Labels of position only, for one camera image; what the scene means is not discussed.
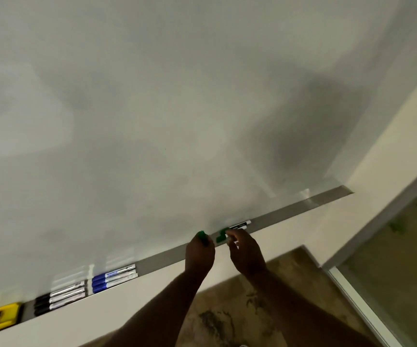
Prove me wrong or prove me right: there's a white whiteboard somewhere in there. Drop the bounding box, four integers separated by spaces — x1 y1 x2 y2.
0 0 417 308

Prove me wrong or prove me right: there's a blue whiteboard marker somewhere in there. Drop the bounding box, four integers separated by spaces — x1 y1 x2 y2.
92 269 138 289
92 273 139 294
92 264 136 283

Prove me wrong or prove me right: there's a person's left forearm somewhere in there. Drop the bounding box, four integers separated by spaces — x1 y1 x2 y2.
102 268 209 347

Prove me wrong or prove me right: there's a green whiteboard marker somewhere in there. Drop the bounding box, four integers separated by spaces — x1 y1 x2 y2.
216 220 252 245

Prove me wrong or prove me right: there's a person's left hand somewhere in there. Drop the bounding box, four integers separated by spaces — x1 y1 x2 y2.
185 231 216 282

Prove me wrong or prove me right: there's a grey metal marker tray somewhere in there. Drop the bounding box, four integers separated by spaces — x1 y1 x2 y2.
20 185 354 323

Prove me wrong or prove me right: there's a black whiteboard marker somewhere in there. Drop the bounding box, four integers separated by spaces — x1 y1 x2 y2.
34 286 86 310
34 292 87 317
34 280 86 304

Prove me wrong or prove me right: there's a person's right forearm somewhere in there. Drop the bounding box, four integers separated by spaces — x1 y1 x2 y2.
246 268 380 347

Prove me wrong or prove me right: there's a person's right hand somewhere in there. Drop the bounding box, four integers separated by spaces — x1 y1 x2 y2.
225 228 267 279

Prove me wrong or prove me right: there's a glass door with frame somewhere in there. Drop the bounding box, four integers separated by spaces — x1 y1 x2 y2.
322 160 417 347

